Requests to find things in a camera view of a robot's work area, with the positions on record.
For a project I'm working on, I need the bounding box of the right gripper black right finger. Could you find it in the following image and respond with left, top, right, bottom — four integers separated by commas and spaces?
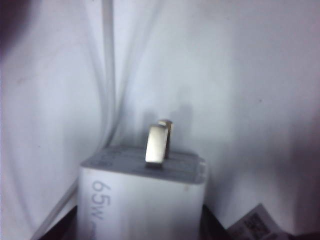
202, 203, 320, 240

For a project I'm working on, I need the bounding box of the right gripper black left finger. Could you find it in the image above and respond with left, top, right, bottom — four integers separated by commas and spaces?
49, 206, 79, 240

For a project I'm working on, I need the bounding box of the white charging base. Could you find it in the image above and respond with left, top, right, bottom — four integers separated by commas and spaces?
76, 118, 208, 240

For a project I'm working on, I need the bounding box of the white Type-C charging cable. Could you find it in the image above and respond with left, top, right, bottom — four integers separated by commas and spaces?
32, 0, 118, 240

